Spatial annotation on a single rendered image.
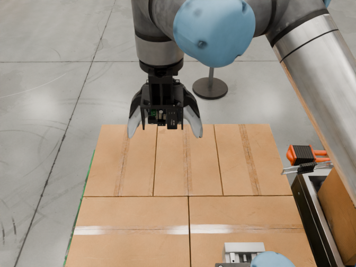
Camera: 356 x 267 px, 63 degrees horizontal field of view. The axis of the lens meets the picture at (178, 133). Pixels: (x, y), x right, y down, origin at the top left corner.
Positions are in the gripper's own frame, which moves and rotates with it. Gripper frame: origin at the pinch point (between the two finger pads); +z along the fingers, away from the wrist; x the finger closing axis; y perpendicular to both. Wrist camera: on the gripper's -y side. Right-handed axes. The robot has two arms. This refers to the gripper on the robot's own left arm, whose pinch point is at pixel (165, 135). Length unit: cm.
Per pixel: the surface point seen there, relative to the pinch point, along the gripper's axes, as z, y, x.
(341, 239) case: 91, -18, 81
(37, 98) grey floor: 152, -208, -149
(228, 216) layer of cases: 98, -35, 30
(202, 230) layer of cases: 98, -27, 15
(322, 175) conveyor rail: 93, -58, 87
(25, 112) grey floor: 152, -185, -154
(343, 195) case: 75, -33, 82
